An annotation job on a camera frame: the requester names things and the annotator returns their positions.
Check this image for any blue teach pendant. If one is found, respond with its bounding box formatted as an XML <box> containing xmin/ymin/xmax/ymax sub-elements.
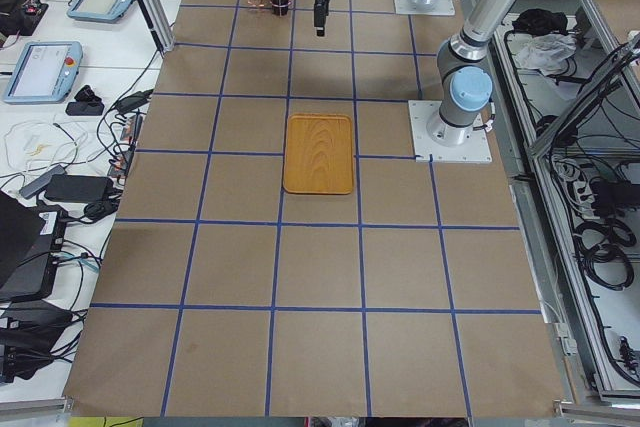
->
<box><xmin>3</xmin><ymin>41</ymin><xmax>83</xmax><ymax>104</ymax></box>
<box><xmin>67</xmin><ymin>0</ymin><xmax>134</xmax><ymax>23</ymax></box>

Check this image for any wooden tray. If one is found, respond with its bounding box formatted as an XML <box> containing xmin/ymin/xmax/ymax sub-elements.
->
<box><xmin>283</xmin><ymin>113</ymin><xmax>354</xmax><ymax>195</ymax></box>

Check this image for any black webcam on stand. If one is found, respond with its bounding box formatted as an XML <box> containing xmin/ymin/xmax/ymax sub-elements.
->
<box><xmin>65</xmin><ymin>85</ymin><xmax>105</xmax><ymax>116</ymax></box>

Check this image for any black laptop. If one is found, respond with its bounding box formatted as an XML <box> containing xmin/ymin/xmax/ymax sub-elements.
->
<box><xmin>1</xmin><ymin>193</ymin><xmax>67</xmax><ymax>302</ymax></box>

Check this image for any black power brick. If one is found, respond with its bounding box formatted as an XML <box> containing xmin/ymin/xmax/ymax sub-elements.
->
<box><xmin>44</xmin><ymin>174</ymin><xmax>113</xmax><ymax>203</ymax></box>

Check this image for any blue teach pendant far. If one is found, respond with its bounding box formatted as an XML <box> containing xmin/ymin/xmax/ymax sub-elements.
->
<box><xmin>67</xmin><ymin>0</ymin><xmax>134</xmax><ymax>23</ymax></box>

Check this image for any blue teach pendant near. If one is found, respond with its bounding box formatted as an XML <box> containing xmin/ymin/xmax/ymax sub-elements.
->
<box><xmin>3</xmin><ymin>41</ymin><xmax>83</xmax><ymax>104</ymax></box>

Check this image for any white crumpled cloth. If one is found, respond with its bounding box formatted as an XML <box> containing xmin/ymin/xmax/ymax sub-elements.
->
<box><xmin>514</xmin><ymin>34</ymin><xmax>577</xmax><ymax>75</ymax></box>

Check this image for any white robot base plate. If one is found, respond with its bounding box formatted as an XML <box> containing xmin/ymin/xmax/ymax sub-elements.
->
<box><xmin>408</xmin><ymin>100</ymin><xmax>492</xmax><ymax>164</ymax></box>

